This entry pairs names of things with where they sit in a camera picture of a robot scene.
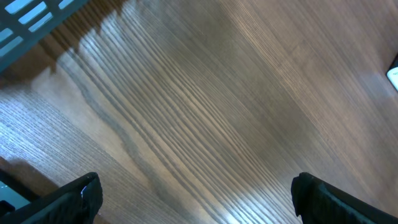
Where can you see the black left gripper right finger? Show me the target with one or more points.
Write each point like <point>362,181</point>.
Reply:
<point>318,202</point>

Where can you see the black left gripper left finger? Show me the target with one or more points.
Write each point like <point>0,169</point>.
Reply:
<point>76,202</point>

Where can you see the white barcode scanner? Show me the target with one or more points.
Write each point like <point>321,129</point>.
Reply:
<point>392,73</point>

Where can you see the grey plastic mesh basket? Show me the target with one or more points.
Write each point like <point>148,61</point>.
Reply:
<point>25,22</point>

